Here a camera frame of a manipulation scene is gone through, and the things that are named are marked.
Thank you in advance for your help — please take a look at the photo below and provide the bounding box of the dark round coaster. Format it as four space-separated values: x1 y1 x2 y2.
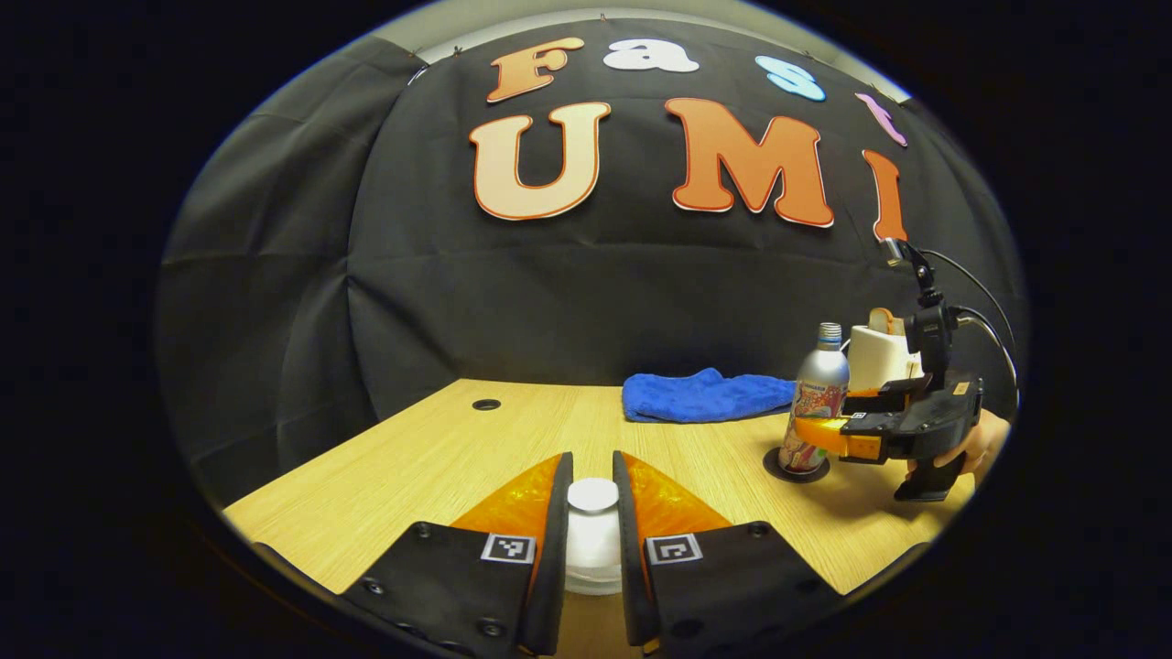
762 445 832 484

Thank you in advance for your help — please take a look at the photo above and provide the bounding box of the silver water bottle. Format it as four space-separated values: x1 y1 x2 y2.
777 321 852 476

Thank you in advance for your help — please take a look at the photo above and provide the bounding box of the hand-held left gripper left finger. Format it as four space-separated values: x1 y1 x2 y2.
339 448 576 656

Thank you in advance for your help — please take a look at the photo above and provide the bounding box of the blue towel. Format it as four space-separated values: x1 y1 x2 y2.
622 367 798 425

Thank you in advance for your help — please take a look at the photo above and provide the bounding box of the white toaster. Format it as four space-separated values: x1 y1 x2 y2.
846 322 922 395

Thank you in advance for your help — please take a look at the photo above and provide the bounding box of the black cable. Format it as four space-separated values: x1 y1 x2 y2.
919 248 1020 409

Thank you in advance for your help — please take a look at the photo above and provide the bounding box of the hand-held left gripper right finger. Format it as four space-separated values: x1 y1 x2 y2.
611 448 844 656

